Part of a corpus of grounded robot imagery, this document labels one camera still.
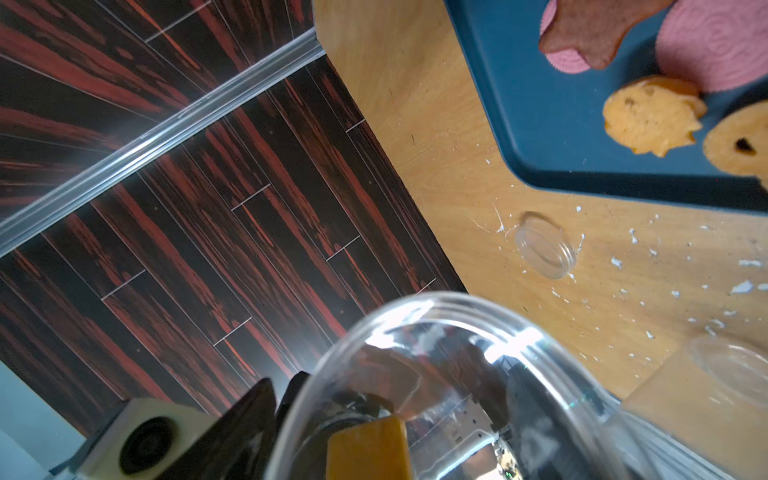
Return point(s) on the yellow block cookie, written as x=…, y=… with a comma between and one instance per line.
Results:
x=373, y=450

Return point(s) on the aluminium frame post left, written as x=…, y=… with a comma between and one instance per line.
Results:
x=212, y=107

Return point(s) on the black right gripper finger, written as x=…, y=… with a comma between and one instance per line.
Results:
x=238, y=445

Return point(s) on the brown star cookie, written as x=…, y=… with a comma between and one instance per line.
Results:
x=596, y=28

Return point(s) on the teal plastic tray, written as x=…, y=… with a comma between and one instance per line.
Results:
x=549, y=125

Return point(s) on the clear jar with yellow cookies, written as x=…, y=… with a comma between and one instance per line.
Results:
x=484, y=394

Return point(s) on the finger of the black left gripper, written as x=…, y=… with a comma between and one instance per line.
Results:
x=289, y=397

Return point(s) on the clear jar with mixed cookies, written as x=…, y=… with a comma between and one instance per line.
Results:
x=711, y=397

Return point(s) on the orange pretzel cookie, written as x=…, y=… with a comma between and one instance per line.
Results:
x=738, y=144

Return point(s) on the small orange speckled cookie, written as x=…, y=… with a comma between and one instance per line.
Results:
x=654, y=115

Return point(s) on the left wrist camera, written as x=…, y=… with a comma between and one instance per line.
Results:
x=138, y=439

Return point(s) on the pink round cookie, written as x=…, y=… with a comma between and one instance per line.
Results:
x=717, y=45
x=567, y=61

